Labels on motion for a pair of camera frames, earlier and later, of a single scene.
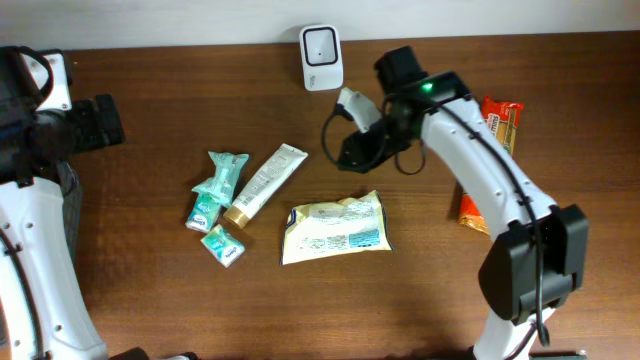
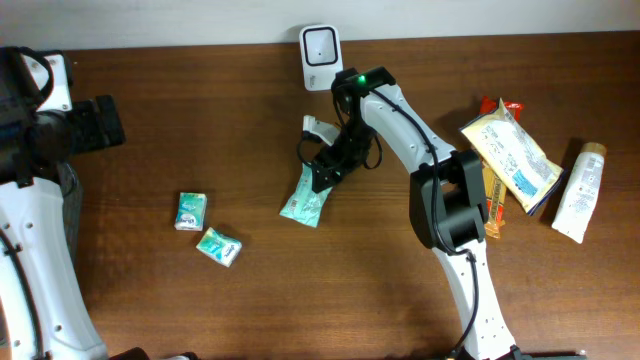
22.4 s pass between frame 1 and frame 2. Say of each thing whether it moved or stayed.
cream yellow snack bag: moved
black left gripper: stayed
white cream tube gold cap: moved
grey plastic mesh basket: stayed
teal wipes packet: moved
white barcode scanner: stayed
